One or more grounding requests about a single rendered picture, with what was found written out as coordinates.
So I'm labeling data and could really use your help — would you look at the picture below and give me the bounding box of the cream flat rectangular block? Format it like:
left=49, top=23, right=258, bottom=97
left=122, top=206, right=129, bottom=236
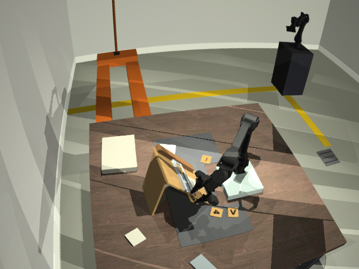
left=101, top=134, right=138, bottom=174

